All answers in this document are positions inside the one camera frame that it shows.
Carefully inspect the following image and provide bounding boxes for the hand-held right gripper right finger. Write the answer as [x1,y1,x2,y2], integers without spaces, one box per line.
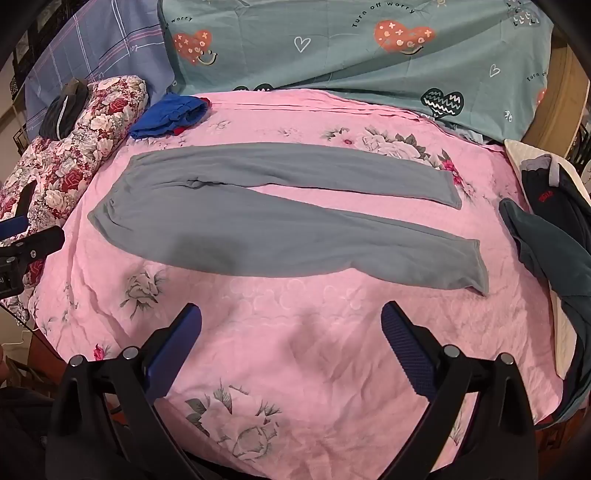
[380,301,541,480]

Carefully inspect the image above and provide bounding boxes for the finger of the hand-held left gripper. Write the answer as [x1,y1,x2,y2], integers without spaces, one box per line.
[0,181,38,241]
[0,225,66,265]

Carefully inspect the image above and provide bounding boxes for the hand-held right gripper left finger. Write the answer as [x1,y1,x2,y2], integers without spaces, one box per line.
[45,303,204,480]

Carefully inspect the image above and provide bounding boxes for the grey pants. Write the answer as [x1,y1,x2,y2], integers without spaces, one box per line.
[87,142,490,297]

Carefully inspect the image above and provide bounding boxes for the red floral quilt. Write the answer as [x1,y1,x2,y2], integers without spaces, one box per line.
[0,75,151,319]

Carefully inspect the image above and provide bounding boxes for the pink floral bedsheet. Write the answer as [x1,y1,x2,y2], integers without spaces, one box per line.
[32,90,570,463]

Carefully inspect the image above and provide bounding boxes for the dark teal garment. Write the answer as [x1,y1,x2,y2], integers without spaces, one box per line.
[499,198,591,418]

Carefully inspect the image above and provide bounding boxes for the blue garment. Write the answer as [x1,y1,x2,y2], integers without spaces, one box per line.
[128,93,212,140]

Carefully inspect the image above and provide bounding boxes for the blue plaid pillow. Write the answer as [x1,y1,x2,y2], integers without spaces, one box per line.
[24,0,176,139]

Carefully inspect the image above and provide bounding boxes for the navy jacket with grey collar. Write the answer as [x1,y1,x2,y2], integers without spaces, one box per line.
[519,154,591,224]

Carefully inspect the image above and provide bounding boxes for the teal heart print quilt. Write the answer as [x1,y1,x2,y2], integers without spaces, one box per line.
[157,0,555,144]

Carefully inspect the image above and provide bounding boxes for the wooden bed frame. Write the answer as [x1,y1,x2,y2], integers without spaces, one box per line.
[522,44,591,155]

